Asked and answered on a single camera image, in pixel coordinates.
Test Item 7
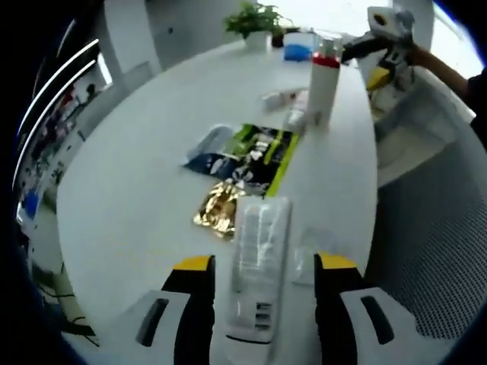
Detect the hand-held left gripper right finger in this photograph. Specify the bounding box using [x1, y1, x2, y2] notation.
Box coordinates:
[314, 251, 418, 365]

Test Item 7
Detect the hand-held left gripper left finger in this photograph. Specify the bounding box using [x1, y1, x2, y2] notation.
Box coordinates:
[99, 255, 216, 365]

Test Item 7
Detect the white skincare bottle red collar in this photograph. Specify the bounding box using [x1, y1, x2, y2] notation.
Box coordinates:
[307, 36, 342, 122]

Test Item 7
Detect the clear skincare sachet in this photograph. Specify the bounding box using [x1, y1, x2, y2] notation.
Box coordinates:
[292, 227, 339, 286]

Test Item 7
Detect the white skincare tube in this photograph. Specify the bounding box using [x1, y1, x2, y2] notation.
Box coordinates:
[226, 195, 294, 345]

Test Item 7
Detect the gold skincare sachet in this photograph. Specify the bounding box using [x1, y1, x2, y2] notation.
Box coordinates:
[193, 180, 248, 240]

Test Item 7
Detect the green black skincare sachet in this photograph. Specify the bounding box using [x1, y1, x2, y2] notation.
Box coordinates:
[228, 123, 300, 198]

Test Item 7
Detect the blue packet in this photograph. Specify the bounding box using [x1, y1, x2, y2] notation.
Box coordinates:
[283, 43, 315, 62]

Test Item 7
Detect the white plant pot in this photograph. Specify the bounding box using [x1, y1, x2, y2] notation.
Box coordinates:
[245, 30, 272, 49]

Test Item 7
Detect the green potted plant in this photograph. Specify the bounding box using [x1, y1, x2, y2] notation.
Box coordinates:
[223, 2, 285, 39]

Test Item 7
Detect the blue bin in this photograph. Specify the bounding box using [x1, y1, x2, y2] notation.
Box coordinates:
[24, 192, 40, 218]

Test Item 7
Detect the ceiling light strip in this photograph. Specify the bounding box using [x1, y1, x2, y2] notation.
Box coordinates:
[14, 59, 97, 184]
[18, 37, 100, 130]

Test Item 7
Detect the black cable bundle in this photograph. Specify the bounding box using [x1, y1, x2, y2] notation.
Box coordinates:
[33, 265, 98, 345]

